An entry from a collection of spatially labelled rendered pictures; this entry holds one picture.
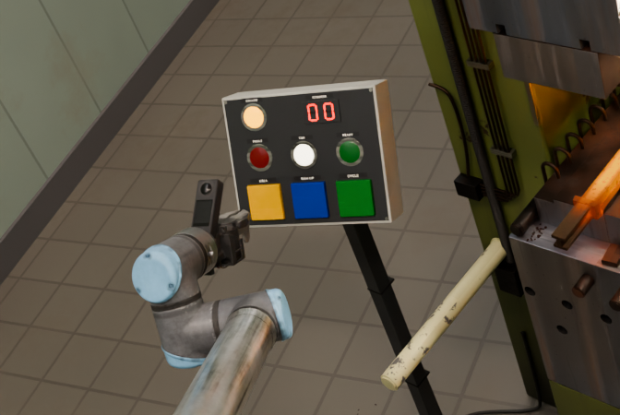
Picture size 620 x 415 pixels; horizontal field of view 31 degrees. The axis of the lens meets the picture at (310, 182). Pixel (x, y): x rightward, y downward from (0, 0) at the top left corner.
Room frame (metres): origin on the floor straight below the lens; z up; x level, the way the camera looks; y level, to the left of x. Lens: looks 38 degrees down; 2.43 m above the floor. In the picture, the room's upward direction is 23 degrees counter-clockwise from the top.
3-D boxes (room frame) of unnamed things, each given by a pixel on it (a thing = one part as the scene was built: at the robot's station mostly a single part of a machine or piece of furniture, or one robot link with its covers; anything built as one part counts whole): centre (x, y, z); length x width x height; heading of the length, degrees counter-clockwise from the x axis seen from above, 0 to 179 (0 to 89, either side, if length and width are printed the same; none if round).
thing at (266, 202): (1.83, 0.10, 1.01); 0.07 x 0.05 x 0.07; 60
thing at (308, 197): (1.78, 0.01, 1.01); 0.07 x 0.05 x 0.07; 60
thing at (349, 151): (1.76, -0.10, 1.09); 0.05 x 0.03 x 0.04; 35
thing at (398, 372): (1.70, -0.17, 0.62); 0.44 x 0.05 x 0.05; 125
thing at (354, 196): (1.73, -0.07, 1.01); 0.07 x 0.05 x 0.07; 60
